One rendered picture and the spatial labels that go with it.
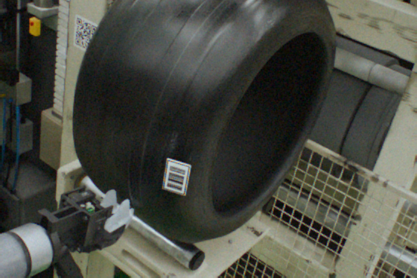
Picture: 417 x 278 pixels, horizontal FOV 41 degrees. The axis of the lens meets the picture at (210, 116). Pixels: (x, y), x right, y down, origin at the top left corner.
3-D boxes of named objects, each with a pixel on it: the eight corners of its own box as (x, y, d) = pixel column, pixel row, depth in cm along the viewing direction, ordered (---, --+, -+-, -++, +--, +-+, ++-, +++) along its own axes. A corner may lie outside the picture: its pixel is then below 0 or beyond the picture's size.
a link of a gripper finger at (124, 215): (150, 195, 100) (112, 212, 92) (143, 222, 102) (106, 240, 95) (137, 187, 101) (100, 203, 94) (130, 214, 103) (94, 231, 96)
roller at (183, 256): (72, 188, 127) (81, 171, 127) (84, 189, 131) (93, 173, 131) (188, 272, 111) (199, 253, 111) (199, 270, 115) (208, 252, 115)
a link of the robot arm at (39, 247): (28, 289, 82) (-5, 258, 85) (53, 276, 85) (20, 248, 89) (34, 248, 79) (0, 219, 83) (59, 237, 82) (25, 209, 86)
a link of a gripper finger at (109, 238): (132, 228, 97) (94, 247, 90) (130, 235, 97) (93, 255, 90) (112, 215, 99) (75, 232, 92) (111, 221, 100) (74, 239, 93)
